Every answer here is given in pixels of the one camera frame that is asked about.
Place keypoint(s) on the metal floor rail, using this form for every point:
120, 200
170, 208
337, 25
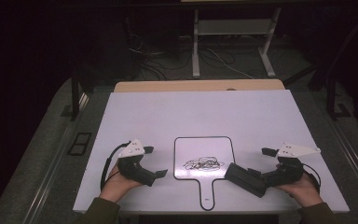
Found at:
48, 180
354, 155

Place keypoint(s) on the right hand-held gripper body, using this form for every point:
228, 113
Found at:
289, 171

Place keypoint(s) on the person's right hand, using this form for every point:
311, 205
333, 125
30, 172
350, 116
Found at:
304, 191

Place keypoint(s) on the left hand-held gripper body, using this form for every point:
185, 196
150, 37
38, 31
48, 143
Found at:
130, 168

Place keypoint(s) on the small handheld whiteboard paddle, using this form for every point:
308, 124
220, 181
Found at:
203, 149

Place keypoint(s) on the person's left hand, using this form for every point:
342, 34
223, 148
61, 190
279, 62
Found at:
116, 186

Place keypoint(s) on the black metal stand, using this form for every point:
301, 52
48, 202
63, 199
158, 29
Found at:
74, 93
332, 93

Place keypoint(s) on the white metal stand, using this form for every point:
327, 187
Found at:
233, 27

